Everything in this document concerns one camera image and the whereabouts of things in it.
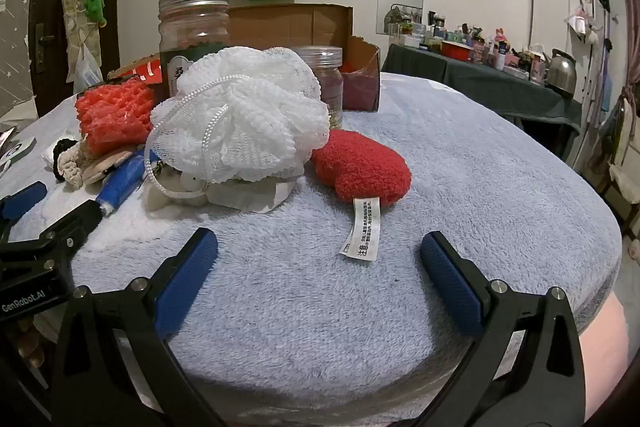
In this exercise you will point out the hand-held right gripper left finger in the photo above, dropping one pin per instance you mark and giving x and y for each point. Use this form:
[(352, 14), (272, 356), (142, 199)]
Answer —
[(190, 277)]

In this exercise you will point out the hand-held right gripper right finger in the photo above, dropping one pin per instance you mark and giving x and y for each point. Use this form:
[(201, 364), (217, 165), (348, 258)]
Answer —
[(450, 287)]

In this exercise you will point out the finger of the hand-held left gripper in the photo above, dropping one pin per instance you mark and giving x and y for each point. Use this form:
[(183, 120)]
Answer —
[(22, 202), (75, 219)]

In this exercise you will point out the cream crochet scrunchie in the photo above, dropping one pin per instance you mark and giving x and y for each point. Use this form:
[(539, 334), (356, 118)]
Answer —
[(70, 169)]

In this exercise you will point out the blue bandage roll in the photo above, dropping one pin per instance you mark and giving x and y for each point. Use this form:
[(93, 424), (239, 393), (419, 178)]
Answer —
[(120, 184)]

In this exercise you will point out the beige powder puff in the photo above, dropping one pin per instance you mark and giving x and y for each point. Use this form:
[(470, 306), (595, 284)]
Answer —
[(105, 167)]

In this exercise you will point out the black scrunchie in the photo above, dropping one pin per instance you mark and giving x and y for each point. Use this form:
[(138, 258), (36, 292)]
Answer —
[(62, 147)]

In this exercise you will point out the orange mesh sponge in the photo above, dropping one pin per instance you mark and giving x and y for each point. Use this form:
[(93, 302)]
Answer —
[(112, 112)]

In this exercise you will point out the red heart plush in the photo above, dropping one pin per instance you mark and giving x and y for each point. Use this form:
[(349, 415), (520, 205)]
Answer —
[(360, 167)]

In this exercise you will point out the white mesh bath loofah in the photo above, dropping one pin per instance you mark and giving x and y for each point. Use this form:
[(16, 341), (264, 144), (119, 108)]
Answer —
[(240, 117)]

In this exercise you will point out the red-lined cardboard box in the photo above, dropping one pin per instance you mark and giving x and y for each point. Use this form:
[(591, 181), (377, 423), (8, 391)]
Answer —
[(290, 24)]

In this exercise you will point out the person's left hand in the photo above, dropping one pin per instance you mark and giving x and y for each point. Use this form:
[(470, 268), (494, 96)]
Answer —
[(29, 347)]

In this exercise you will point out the clear plastic bag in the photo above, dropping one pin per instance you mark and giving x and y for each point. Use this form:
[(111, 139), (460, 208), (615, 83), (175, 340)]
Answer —
[(87, 69)]

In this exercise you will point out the pink cloth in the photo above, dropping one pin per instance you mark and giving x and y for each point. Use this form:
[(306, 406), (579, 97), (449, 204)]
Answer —
[(605, 337)]

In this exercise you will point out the dark wooden door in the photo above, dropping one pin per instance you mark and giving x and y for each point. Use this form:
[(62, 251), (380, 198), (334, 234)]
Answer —
[(50, 7)]

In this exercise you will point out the table with dark green cloth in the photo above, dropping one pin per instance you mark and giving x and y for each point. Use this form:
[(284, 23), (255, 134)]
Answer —
[(475, 82)]

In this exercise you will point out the green frog plush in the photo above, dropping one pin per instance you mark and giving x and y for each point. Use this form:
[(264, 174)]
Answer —
[(95, 4)]

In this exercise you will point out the large jar with metal lid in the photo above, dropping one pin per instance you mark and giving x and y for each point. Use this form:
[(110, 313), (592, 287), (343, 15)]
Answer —
[(192, 32)]

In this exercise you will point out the red basin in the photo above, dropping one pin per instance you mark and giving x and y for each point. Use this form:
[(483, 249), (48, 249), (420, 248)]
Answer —
[(456, 50)]

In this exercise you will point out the metal kettle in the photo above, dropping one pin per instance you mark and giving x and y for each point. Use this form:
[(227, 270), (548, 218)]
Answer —
[(560, 72)]

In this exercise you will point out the empty glass jar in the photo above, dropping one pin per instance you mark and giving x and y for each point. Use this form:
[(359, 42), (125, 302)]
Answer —
[(327, 77)]

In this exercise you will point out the row of bottles and jars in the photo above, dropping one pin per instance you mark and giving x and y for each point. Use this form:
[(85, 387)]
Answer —
[(480, 44)]

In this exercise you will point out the white cabinet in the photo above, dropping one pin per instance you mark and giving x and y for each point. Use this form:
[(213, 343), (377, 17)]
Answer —
[(550, 7)]

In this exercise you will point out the pink curtain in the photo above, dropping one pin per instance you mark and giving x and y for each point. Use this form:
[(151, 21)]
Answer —
[(631, 7)]

